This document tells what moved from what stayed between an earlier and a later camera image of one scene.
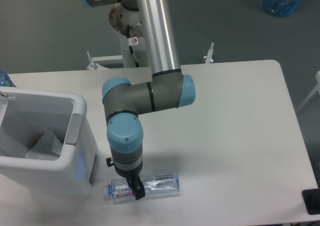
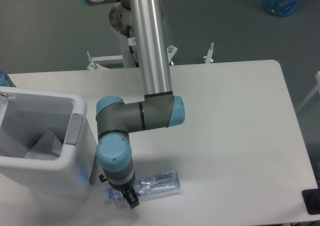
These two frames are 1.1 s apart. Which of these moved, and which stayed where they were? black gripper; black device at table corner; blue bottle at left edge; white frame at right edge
Moved: black gripper
Stayed: black device at table corner; blue bottle at left edge; white frame at right edge
